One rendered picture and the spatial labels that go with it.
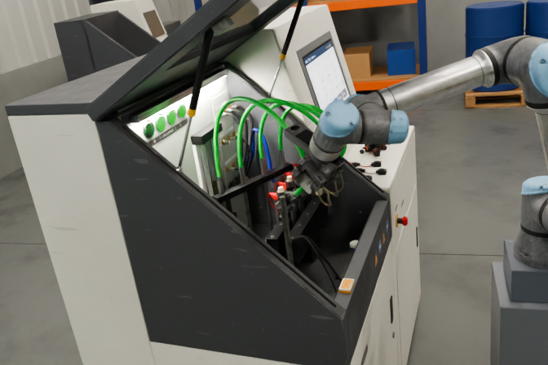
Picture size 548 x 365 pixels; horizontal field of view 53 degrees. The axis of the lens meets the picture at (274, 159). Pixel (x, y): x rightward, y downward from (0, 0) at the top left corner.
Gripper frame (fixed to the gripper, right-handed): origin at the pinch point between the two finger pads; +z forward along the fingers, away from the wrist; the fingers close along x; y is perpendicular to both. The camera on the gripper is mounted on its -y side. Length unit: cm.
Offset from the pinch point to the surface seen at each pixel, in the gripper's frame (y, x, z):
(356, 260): 24.2, 4.9, 16.9
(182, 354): 15, -46, 36
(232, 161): -31, 4, 47
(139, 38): -307, 110, 335
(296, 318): 27.2, -21.7, 7.9
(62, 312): -65, -76, 211
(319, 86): -38, 49, 42
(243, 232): 4.0, -22.4, -2.5
